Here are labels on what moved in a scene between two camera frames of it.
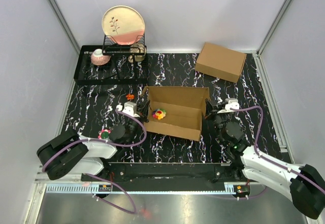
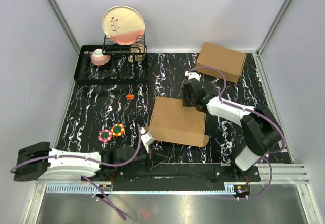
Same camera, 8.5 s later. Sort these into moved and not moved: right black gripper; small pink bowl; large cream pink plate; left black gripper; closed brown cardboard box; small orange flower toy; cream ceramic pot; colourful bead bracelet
Moved: right black gripper; left black gripper
Not moved: colourful bead bracelet; large cream pink plate; cream ceramic pot; small pink bowl; closed brown cardboard box; small orange flower toy
